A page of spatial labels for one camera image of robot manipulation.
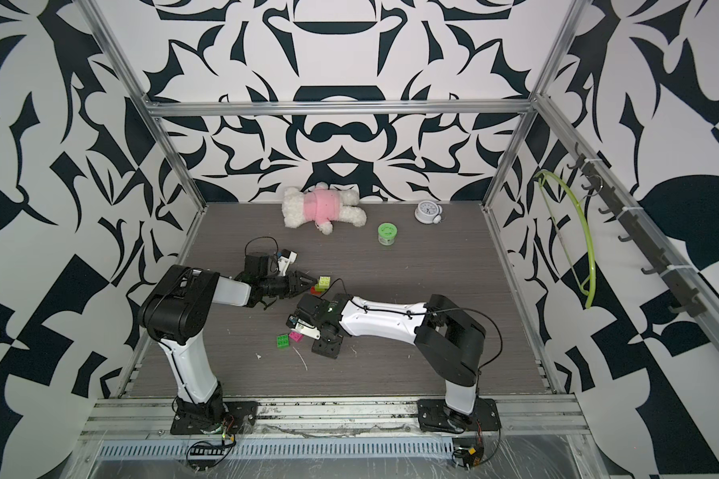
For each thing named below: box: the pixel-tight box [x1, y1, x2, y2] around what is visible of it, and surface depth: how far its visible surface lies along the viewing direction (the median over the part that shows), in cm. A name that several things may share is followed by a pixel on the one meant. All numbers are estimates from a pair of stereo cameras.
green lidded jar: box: [377, 221, 398, 247], surface depth 108 cm
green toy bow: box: [534, 169, 597, 310], surface depth 70 cm
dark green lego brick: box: [276, 334, 291, 349], surface depth 86 cm
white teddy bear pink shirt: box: [281, 181, 367, 235], surface depth 110 cm
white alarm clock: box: [414, 200, 443, 225], surface depth 117 cm
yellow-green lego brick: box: [314, 275, 331, 292], surface depth 95 cm
